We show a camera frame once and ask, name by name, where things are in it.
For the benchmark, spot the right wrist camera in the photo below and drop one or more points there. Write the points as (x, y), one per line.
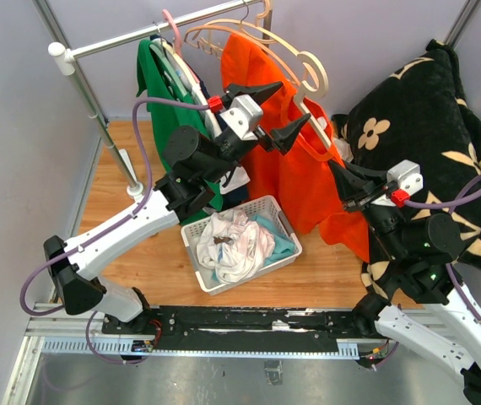
(402, 181)

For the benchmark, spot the aluminium frame post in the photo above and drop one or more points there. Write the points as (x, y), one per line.
(461, 22)

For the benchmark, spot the orange t shirt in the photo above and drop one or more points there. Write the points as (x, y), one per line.
(301, 180)

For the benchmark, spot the white and navy shirt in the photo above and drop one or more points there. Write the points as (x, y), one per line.
(232, 179)

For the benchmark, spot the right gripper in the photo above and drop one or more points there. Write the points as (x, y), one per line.
(351, 186)

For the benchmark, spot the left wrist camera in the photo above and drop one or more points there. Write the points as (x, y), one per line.
(242, 116)

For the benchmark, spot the metal clothes rack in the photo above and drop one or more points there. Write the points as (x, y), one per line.
(111, 75)

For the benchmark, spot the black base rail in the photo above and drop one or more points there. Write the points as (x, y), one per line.
(240, 329)

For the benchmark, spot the teal t shirt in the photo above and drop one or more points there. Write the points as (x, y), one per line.
(284, 247)

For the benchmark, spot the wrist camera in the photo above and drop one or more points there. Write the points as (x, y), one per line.
(242, 116)
(402, 181)

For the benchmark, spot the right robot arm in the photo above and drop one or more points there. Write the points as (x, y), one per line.
(418, 299)

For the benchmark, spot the black floral blanket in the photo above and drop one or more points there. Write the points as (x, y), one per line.
(419, 113)

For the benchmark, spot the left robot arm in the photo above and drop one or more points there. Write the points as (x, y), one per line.
(75, 265)

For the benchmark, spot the green hanger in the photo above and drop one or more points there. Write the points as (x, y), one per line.
(178, 77)

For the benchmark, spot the green t shirt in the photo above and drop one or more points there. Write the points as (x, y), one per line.
(169, 114)

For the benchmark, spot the beige hanger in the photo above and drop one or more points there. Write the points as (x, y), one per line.
(315, 90)

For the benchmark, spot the white and pink shirt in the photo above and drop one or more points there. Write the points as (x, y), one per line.
(234, 246)

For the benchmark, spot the cream hanger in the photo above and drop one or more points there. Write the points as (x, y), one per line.
(259, 31)

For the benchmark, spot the pink hanger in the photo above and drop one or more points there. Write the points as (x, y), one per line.
(177, 35)

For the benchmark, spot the white plastic basket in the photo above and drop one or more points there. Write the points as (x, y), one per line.
(264, 206)

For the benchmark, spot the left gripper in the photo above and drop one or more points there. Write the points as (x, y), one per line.
(284, 137)

